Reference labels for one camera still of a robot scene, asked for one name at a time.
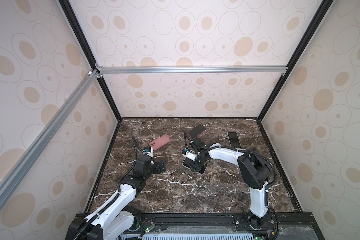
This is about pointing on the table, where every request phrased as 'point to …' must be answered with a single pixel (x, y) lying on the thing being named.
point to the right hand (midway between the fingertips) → (195, 163)
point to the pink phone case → (160, 142)
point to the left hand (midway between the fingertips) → (162, 158)
